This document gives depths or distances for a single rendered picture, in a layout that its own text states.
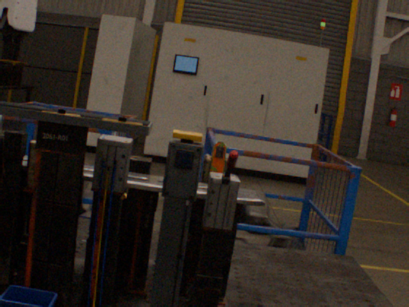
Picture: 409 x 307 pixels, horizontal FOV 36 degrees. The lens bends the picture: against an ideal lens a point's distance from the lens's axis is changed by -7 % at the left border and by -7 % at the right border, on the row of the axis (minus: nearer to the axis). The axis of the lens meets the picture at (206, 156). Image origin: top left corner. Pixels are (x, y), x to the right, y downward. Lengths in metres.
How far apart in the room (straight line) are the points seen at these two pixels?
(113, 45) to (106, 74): 0.43
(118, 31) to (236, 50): 1.69
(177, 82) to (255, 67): 1.10
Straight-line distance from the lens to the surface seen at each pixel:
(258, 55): 9.53
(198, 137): 1.35
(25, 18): 1.55
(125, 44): 9.52
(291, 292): 1.98
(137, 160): 1.86
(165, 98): 9.50
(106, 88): 9.55
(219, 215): 1.54
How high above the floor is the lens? 1.28
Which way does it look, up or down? 7 degrees down
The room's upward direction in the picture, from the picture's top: 9 degrees clockwise
